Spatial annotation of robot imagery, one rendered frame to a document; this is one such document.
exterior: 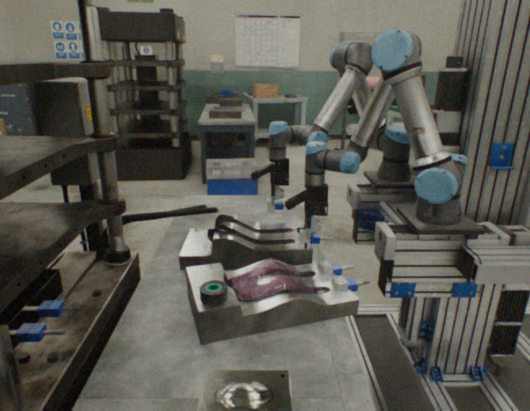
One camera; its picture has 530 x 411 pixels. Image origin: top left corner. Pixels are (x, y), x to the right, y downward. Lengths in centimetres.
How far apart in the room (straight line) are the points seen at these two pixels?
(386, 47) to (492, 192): 76
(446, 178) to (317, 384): 68
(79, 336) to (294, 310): 64
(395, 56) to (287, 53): 671
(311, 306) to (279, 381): 33
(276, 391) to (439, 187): 74
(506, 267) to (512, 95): 61
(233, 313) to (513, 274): 90
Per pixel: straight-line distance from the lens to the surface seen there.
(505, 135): 173
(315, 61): 807
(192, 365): 117
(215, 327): 120
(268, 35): 794
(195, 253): 158
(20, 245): 139
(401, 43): 130
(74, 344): 135
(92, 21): 157
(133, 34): 538
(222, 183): 478
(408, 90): 132
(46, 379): 126
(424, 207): 151
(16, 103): 825
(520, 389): 226
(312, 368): 116
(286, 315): 126
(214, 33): 792
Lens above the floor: 157
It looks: 20 degrees down
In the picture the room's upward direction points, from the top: 1 degrees clockwise
